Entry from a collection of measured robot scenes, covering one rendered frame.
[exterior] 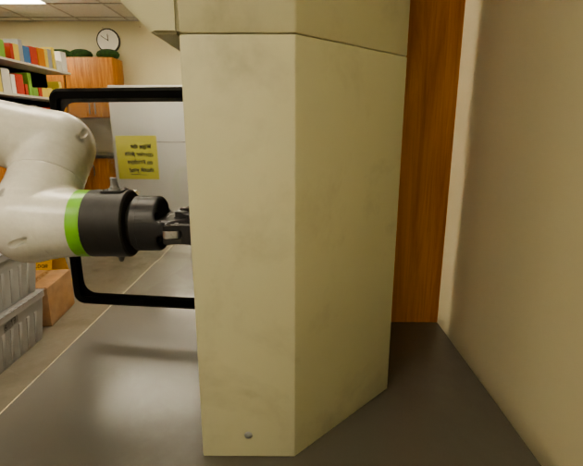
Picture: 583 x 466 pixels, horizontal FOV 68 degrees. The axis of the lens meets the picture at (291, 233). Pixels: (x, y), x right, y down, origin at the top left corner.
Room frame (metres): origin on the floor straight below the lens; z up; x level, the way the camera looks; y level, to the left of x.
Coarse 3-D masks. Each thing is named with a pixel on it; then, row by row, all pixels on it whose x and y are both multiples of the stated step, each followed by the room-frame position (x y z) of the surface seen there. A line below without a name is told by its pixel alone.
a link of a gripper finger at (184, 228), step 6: (162, 228) 0.51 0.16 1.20; (168, 228) 0.51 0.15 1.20; (174, 228) 0.51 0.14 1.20; (180, 228) 0.51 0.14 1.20; (186, 228) 0.51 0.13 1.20; (186, 234) 0.51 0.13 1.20; (168, 240) 0.51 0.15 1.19; (174, 240) 0.51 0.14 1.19; (180, 240) 0.51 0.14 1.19; (186, 240) 0.51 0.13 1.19
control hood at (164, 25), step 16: (128, 0) 0.44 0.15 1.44; (144, 0) 0.44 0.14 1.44; (160, 0) 0.44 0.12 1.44; (176, 0) 0.44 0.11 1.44; (144, 16) 0.44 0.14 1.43; (160, 16) 0.44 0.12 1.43; (176, 16) 0.44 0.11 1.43; (160, 32) 0.44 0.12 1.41; (176, 32) 0.44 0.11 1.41; (176, 48) 0.53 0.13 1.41
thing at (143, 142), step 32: (96, 128) 0.77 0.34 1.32; (128, 128) 0.77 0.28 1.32; (160, 128) 0.76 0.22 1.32; (96, 160) 0.78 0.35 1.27; (128, 160) 0.77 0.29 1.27; (160, 160) 0.76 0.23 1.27; (160, 192) 0.76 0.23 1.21; (96, 256) 0.78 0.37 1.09; (160, 256) 0.76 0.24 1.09; (96, 288) 0.78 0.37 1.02; (128, 288) 0.77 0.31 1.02; (160, 288) 0.76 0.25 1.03; (192, 288) 0.75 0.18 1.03
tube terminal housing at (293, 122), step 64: (192, 0) 0.44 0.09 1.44; (256, 0) 0.44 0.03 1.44; (320, 0) 0.46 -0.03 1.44; (384, 0) 0.54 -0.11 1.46; (192, 64) 0.44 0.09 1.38; (256, 64) 0.44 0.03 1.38; (320, 64) 0.46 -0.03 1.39; (384, 64) 0.54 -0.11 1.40; (192, 128) 0.44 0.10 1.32; (256, 128) 0.44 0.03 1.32; (320, 128) 0.46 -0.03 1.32; (384, 128) 0.55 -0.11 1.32; (192, 192) 0.44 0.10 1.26; (256, 192) 0.44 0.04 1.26; (320, 192) 0.46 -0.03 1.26; (384, 192) 0.55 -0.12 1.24; (192, 256) 0.44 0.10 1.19; (256, 256) 0.44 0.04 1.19; (320, 256) 0.47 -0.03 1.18; (384, 256) 0.56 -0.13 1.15; (256, 320) 0.44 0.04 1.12; (320, 320) 0.47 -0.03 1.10; (384, 320) 0.56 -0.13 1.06; (256, 384) 0.44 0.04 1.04; (320, 384) 0.47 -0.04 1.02; (384, 384) 0.57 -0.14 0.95; (256, 448) 0.44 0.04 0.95
